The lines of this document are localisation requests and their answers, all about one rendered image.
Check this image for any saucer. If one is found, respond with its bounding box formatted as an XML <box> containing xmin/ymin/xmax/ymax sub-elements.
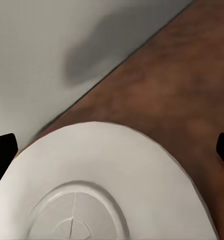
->
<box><xmin>0</xmin><ymin>121</ymin><xmax>220</xmax><ymax>240</ymax></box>

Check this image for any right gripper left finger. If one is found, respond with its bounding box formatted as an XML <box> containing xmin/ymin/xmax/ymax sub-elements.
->
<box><xmin>0</xmin><ymin>133</ymin><xmax>18</xmax><ymax>181</ymax></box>

